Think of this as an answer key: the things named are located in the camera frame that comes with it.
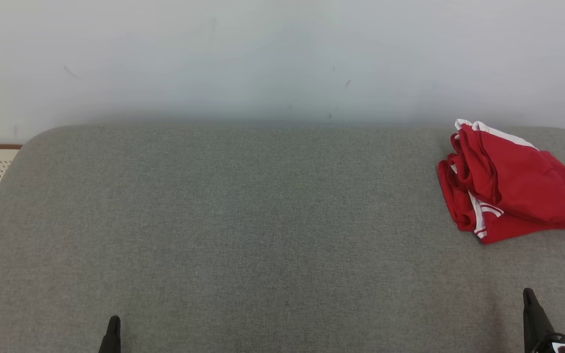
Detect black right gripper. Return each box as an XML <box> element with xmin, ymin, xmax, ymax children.
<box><xmin>523</xmin><ymin>288</ymin><xmax>565</xmax><ymax>353</ymax></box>

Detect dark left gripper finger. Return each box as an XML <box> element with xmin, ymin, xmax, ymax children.
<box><xmin>99</xmin><ymin>316</ymin><xmax>122</xmax><ymax>353</ymax></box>

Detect red jersey with white sleeves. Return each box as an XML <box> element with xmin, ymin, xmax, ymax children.
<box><xmin>438</xmin><ymin>154</ymin><xmax>565</xmax><ymax>244</ymax></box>

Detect red shorts with white stripe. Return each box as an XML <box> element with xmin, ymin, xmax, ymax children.
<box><xmin>451</xmin><ymin>119</ymin><xmax>565</xmax><ymax>229</ymax></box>

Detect grey fabric sofa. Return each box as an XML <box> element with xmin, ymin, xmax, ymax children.
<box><xmin>0</xmin><ymin>124</ymin><xmax>565</xmax><ymax>353</ymax></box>

